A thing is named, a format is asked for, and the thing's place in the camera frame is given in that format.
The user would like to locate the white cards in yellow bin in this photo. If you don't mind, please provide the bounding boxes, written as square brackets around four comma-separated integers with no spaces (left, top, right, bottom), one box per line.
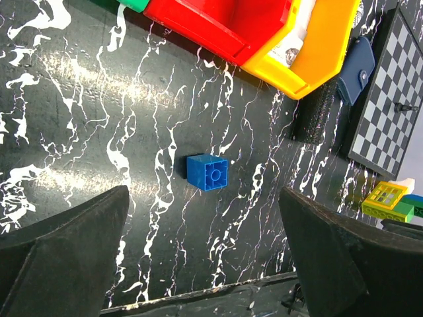
[268,0,316,68]

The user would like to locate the blue toy brick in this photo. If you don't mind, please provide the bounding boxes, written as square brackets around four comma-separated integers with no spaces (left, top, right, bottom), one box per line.
[186,154,228,192]

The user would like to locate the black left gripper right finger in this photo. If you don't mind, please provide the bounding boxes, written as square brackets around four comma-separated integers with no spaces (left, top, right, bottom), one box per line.
[279,187,422,316]

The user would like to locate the green plastic bin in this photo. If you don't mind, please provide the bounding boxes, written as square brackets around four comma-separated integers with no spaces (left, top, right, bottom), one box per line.
[118,0,149,13]

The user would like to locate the yellow plastic bin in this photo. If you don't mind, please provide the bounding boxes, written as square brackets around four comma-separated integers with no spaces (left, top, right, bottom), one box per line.
[241,1,360,100]

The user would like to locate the yellow green brick stack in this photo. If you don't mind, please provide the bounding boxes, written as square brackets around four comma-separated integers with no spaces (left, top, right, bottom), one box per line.
[361,178,422,223]

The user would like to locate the black white chessboard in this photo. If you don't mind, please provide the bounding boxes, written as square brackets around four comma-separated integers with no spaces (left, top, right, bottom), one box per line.
[342,7,422,180]

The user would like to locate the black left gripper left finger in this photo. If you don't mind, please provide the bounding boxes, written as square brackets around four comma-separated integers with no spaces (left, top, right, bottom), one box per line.
[1,186,130,316]

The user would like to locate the black microphone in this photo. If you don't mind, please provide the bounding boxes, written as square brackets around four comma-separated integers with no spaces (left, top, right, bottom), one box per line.
[292,76,338,145]

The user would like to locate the black chess piece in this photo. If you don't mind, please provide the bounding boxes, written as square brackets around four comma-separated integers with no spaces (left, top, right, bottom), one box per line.
[394,102,420,113]

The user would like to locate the navy blue card holder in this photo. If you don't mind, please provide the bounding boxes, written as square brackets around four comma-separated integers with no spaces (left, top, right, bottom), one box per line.
[338,36,375,106]

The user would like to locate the red plastic bin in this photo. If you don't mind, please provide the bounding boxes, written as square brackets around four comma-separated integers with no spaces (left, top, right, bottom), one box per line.
[143,0,292,66]

